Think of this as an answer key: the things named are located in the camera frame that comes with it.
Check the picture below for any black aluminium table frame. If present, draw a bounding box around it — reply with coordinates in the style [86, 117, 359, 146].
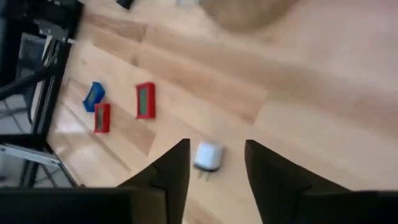
[0, 0, 85, 188]

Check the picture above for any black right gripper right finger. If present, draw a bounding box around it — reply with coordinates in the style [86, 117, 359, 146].
[244, 139, 349, 224]

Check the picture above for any red digital clock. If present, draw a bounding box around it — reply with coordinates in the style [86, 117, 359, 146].
[93, 102, 111, 134]
[134, 82, 157, 120]

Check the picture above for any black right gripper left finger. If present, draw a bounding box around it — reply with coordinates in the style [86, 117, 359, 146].
[118, 138, 192, 224]

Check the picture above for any white charger with black face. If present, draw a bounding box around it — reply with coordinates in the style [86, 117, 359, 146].
[192, 141, 224, 182]

